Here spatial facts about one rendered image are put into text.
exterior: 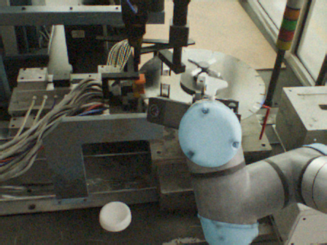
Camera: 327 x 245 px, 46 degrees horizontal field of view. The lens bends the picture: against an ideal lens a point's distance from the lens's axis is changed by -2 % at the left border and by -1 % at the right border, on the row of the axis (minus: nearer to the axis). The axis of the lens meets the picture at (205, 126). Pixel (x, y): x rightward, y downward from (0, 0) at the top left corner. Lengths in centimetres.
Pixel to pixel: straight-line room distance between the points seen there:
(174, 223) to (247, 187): 44
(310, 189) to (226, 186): 11
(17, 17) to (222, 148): 78
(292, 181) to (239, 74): 54
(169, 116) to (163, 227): 34
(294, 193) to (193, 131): 18
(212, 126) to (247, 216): 13
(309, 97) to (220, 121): 68
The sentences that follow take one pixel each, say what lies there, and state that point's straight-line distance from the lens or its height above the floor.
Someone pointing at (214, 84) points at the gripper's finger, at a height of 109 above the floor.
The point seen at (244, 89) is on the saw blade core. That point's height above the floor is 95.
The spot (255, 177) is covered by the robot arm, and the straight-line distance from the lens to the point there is 52.
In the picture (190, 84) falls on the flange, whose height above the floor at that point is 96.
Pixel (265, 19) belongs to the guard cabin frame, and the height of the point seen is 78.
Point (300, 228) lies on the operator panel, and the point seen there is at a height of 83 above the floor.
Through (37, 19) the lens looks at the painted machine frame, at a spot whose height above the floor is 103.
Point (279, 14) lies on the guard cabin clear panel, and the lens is 168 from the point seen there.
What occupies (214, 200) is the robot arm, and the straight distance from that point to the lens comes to 49.
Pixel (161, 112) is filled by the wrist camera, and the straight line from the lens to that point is 66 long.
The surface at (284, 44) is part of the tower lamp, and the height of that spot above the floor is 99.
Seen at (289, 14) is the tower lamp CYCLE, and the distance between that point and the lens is 111.
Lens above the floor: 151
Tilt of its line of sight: 41 degrees down
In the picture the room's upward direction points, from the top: 8 degrees clockwise
